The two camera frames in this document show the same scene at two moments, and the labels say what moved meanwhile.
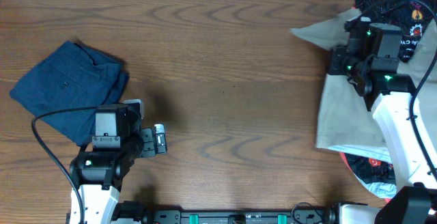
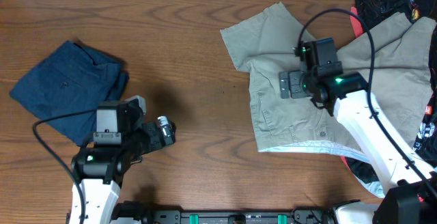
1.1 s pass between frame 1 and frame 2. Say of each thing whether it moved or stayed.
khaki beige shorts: moved
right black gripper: moved
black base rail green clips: stayed
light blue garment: stayed
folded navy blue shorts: stayed
